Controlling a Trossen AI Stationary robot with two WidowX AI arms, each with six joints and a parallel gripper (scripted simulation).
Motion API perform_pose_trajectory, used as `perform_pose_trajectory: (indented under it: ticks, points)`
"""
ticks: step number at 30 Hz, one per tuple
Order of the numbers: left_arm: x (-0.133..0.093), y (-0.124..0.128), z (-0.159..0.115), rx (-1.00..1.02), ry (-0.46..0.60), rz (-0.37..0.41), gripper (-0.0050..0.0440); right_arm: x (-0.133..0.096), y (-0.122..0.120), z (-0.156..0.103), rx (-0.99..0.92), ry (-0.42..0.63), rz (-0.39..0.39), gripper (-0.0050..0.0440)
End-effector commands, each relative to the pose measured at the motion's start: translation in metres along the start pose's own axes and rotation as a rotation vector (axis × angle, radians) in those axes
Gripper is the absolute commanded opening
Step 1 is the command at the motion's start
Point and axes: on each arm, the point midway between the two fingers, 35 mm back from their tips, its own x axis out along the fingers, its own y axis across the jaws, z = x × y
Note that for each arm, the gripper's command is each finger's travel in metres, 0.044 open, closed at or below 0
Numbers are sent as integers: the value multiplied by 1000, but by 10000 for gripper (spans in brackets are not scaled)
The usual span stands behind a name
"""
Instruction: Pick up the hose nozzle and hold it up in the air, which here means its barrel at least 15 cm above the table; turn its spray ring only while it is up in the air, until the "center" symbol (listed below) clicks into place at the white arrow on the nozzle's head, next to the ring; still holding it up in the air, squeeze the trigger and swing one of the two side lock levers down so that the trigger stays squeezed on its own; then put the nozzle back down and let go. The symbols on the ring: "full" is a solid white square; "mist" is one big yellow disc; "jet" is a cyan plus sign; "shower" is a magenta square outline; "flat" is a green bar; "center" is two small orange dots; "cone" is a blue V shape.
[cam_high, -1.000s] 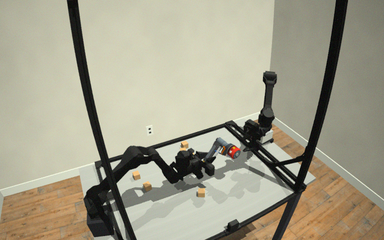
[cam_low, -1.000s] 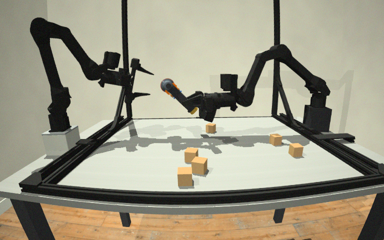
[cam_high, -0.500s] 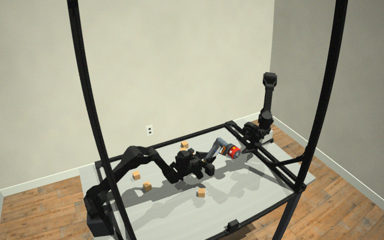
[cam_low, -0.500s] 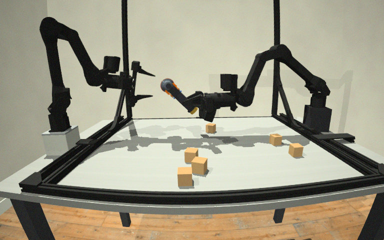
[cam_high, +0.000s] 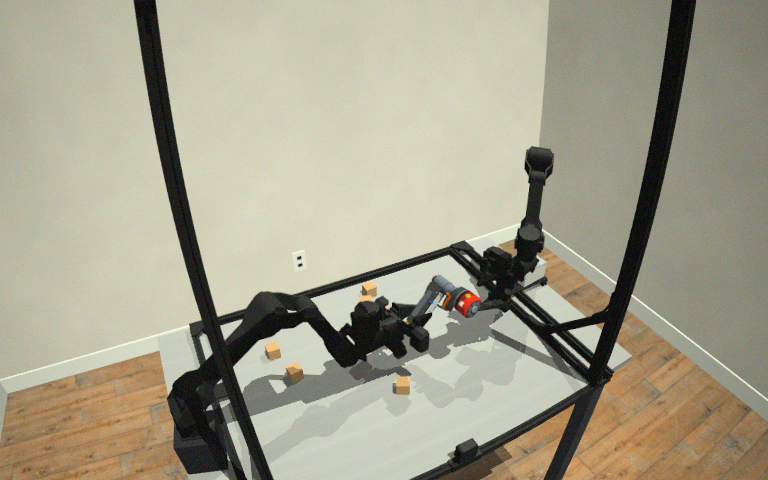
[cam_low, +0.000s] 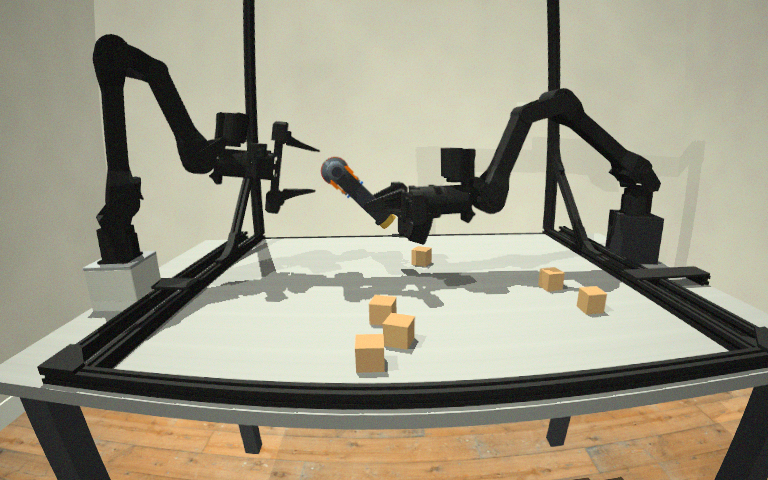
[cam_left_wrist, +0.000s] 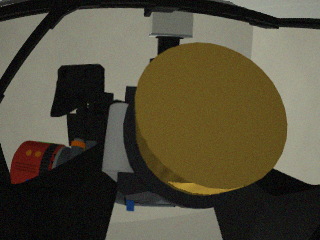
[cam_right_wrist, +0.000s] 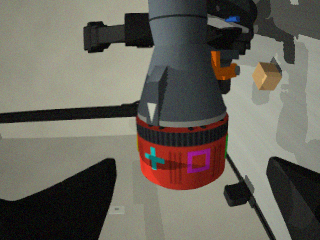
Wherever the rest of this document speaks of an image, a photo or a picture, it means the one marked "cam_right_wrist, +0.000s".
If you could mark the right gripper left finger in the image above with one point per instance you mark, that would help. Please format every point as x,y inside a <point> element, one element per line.
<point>74,209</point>

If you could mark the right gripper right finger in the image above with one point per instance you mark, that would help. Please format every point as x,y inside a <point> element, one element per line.
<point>296,190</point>

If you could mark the tan cube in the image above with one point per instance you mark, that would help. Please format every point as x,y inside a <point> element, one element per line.
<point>266,76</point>

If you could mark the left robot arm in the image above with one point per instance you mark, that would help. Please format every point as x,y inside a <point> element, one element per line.
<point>137,33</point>

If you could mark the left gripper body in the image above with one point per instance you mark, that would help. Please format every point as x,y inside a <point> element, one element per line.
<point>224,84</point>

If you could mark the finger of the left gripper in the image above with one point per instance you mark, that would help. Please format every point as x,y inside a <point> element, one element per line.
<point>223,38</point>

